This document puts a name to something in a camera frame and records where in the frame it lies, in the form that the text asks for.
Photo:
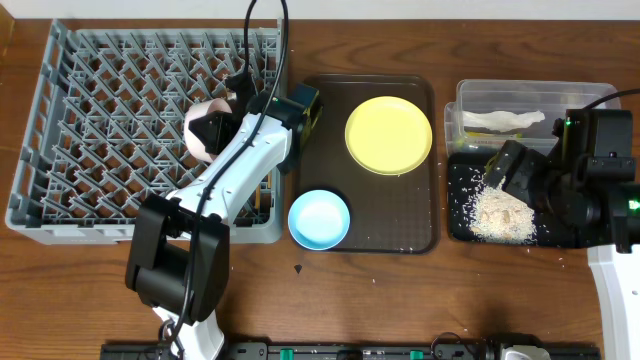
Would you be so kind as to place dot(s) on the black waste tray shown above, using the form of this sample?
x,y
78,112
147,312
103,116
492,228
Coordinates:
x,y
464,177

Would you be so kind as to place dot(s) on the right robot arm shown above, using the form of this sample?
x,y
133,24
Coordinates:
x,y
587,183

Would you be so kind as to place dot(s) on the grey plastic dish rack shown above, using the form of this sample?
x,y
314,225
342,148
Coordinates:
x,y
105,129

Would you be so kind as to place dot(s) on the clear plastic bin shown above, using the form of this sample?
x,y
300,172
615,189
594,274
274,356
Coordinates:
x,y
552,98

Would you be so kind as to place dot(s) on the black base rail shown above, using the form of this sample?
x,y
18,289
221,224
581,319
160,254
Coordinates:
x,y
447,346

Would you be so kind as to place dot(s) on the pile of rice waste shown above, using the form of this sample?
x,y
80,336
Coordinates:
x,y
495,216

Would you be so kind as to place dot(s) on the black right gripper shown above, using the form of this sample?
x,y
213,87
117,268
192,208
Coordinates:
x,y
530,162

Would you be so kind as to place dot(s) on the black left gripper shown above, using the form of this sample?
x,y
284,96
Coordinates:
x,y
211,130

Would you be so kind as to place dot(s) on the dark brown serving tray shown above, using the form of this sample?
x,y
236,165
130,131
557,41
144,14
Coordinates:
x,y
389,214

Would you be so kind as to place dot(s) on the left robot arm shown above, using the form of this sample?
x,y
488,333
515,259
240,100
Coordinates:
x,y
179,258

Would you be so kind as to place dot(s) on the light blue bowl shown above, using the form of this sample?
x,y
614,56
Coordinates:
x,y
319,220

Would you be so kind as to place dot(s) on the yellow round plate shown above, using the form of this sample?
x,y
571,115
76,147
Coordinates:
x,y
388,135

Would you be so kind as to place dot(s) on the pink bowl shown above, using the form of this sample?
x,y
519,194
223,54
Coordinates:
x,y
195,147

